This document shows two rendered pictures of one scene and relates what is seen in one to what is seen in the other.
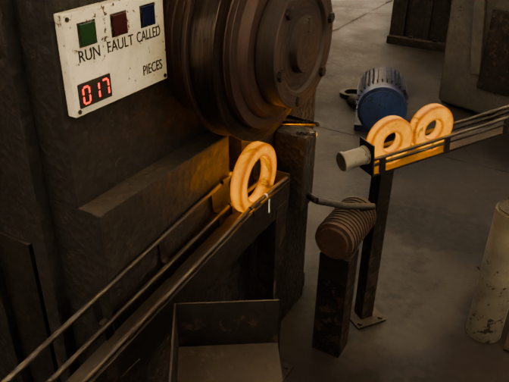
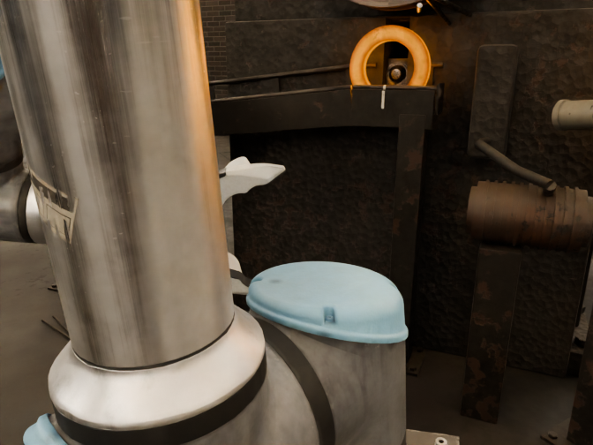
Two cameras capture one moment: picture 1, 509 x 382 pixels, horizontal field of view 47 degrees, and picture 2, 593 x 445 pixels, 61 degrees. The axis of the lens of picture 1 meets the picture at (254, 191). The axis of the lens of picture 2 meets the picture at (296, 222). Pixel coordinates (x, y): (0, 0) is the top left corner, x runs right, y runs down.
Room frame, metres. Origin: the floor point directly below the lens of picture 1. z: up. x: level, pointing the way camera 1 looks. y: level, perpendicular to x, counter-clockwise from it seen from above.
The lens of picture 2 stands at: (0.97, -1.19, 0.76)
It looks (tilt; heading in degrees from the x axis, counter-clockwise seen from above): 17 degrees down; 83
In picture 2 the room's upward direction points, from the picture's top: straight up
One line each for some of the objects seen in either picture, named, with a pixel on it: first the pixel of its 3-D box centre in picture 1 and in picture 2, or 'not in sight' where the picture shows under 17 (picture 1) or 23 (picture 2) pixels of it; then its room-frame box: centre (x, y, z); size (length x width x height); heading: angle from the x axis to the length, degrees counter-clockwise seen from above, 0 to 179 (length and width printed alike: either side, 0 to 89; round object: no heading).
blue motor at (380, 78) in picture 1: (381, 97); not in sight; (3.48, -0.78, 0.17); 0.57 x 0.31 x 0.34; 170
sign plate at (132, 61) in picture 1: (117, 50); not in sight; (1.08, 0.26, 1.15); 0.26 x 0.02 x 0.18; 150
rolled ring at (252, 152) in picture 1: (254, 177); (389, 68); (1.33, 0.00, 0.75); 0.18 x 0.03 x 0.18; 150
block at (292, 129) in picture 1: (293, 166); (492, 101); (1.53, -0.11, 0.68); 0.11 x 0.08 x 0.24; 60
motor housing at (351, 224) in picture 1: (340, 278); (513, 305); (1.54, -0.29, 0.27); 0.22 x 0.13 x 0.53; 150
